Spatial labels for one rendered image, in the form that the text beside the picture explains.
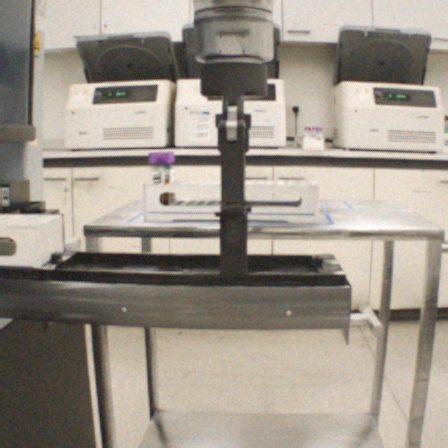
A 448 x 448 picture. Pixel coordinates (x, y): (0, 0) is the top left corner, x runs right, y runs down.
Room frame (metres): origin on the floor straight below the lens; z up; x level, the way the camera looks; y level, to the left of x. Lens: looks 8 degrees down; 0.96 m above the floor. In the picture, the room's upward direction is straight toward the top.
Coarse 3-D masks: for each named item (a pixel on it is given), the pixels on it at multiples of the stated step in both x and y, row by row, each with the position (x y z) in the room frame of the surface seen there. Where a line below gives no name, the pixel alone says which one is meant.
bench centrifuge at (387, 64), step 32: (352, 32) 3.13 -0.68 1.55; (384, 32) 3.11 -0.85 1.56; (416, 32) 3.10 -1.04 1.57; (352, 64) 3.33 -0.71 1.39; (384, 64) 3.31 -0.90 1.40; (416, 64) 3.29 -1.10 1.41; (352, 96) 2.99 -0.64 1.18; (384, 96) 2.98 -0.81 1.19; (416, 96) 2.98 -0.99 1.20; (352, 128) 2.96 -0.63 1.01; (384, 128) 2.95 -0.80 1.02; (416, 128) 2.94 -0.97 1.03
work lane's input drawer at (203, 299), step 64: (64, 256) 0.71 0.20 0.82; (128, 256) 0.74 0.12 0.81; (192, 256) 0.74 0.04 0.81; (256, 256) 0.74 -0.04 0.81; (320, 256) 0.68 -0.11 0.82; (64, 320) 0.63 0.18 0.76; (128, 320) 0.63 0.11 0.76; (192, 320) 0.62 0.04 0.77; (256, 320) 0.62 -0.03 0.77; (320, 320) 0.62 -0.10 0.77
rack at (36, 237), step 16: (0, 224) 0.67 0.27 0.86; (16, 224) 0.67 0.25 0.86; (32, 224) 0.66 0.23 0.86; (48, 224) 0.69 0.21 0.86; (16, 240) 0.65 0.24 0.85; (32, 240) 0.65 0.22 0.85; (48, 240) 0.68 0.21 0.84; (0, 256) 0.65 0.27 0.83; (16, 256) 0.65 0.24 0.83; (32, 256) 0.65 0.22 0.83; (48, 256) 0.68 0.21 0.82
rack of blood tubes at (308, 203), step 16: (144, 192) 1.02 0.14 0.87; (160, 192) 1.02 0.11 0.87; (272, 192) 1.00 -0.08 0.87; (288, 192) 1.00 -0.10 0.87; (304, 192) 1.00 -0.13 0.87; (144, 208) 1.02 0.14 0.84; (160, 208) 1.02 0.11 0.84; (176, 208) 1.01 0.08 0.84; (192, 208) 1.01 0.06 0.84; (208, 208) 1.01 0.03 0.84; (256, 208) 1.00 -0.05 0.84; (272, 208) 1.00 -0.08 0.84; (288, 208) 1.00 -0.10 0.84; (304, 208) 0.99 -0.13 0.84
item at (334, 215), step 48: (96, 240) 0.97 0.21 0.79; (144, 240) 1.39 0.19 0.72; (336, 240) 0.93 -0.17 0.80; (384, 240) 0.93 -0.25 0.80; (432, 240) 0.92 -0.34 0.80; (384, 288) 1.34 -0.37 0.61; (432, 288) 0.92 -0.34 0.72; (96, 336) 0.97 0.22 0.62; (384, 336) 1.34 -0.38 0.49; (432, 336) 0.92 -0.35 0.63; (96, 384) 0.97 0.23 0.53; (192, 432) 1.26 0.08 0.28; (240, 432) 1.26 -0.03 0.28; (288, 432) 1.26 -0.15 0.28; (336, 432) 1.24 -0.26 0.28
